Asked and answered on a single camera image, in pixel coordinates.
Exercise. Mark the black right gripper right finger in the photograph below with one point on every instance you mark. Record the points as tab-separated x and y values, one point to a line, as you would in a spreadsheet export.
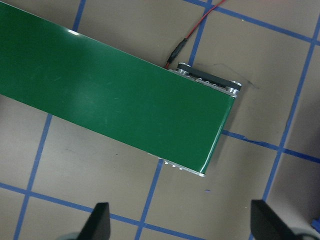
265	224

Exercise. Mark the green conveyor belt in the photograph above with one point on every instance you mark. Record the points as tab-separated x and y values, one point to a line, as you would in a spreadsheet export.
177	115

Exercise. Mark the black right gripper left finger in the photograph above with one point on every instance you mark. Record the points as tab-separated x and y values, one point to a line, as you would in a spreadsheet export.
98	225

